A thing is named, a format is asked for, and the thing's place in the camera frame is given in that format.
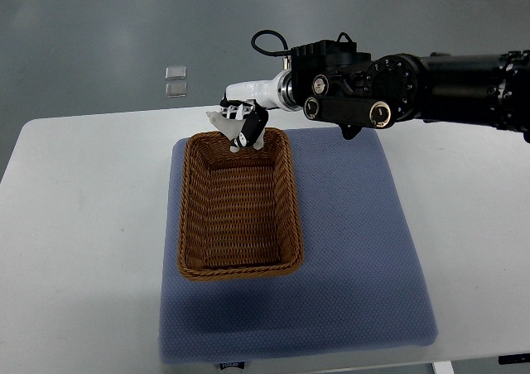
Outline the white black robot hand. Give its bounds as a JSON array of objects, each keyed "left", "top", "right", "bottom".
[{"left": 219, "top": 79, "right": 286, "bottom": 147}]

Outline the white toy polar bear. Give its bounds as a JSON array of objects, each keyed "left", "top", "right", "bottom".
[{"left": 206, "top": 111, "right": 262, "bottom": 153}]

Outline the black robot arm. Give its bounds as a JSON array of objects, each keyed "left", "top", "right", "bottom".
[{"left": 220, "top": 33, "right": 529, "bottom": 148}]

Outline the brown wicker basket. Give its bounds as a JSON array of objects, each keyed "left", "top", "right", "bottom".
[{"left": 176, "top": 128, "right": 304, "bottom": 281}]

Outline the lower metal floor plate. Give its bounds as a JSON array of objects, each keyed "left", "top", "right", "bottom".
[{"left": 165, "top": 81, "right": 187, "bottom": 98}]

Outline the metal floor plate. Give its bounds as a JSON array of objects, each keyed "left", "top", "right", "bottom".
[
  {"left": 165, "top": 81, "right": 187, "bottom": 98},
  {"left": 165, "top": 65, "right": 187, "bottom": 80}
]

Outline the upper metal floor plate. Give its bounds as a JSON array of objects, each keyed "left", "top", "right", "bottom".
[{"left": 165, "top": 65, "right": 187, "bottom": 80}]

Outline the blue quilted mat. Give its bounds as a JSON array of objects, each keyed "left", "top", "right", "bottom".
[{"left": 159, "top": 127, "right": 438, "bottom": 364}]

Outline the black table control panel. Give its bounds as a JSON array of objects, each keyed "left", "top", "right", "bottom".
[{"left": 498, "top": 353, "right": 530, "bottom": 365}]

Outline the black cable loop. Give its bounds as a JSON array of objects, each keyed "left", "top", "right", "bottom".
[{"left": 251, "top": 30, "right": 293, "bottom": 59}]

